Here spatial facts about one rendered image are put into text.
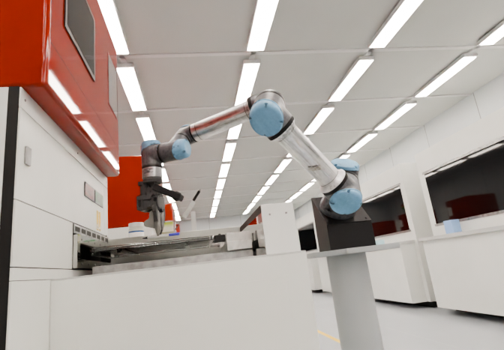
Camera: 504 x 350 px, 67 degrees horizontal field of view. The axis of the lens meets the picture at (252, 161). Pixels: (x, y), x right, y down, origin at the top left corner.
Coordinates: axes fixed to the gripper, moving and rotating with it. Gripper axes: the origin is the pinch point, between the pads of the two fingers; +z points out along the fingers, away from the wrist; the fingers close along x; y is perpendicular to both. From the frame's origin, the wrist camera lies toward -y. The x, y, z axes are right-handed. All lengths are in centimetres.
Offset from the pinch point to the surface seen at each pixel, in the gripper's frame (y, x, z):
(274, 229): -44, 27, 7
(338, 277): -62, -24, 24
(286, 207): -48, 26, 1
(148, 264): -2.6, 17.6, 11.4
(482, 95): -310, -377, -167
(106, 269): 9.5, 21.2, 11.6
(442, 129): -283, -466, -155
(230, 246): -28.2, 13.5, 9.0
